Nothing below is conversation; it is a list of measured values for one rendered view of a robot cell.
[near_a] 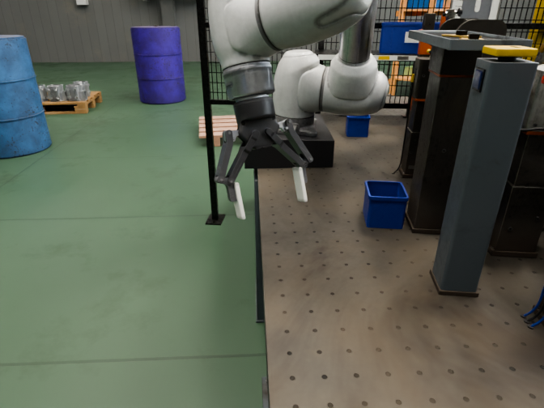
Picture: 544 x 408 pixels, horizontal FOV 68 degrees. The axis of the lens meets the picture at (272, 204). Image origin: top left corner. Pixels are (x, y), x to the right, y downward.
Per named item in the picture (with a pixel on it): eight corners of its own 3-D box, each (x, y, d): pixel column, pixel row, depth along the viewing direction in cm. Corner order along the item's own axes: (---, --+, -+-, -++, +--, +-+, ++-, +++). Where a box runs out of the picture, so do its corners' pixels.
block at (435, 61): (444, 235, 102) (485, 44, 82) (411, 233, 102) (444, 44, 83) (434, 216, 111) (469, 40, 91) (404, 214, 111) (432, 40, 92)
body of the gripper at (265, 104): (264, 98, 80) (273, 144, 82) (224, 104, 77) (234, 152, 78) (281, 92, 73) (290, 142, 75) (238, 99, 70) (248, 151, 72)
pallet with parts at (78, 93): (-15, 116, 510) (-24, 88, 495) (19, 102, 586) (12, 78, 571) (85, 114, 517) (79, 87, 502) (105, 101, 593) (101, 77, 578)
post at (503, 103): (478, 297, 80) (543, 63, 60) (438, 295, 80) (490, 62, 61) (465, 274, 86) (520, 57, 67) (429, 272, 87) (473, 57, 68)
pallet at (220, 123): (303, 121, 483) (304, 112, 478) (320, 142, 407) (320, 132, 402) (200, 125, 469) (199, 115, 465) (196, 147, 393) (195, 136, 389)
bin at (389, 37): (448, 54, 181) (453, 23, 175) (378, 53, 189) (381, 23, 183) (444, 51, 195) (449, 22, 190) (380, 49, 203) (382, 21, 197)
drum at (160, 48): (145, 95, 631) (135, 24, 587) (189, 95, 636) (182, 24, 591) (135, 105, 568) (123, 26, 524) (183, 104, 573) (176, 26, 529)
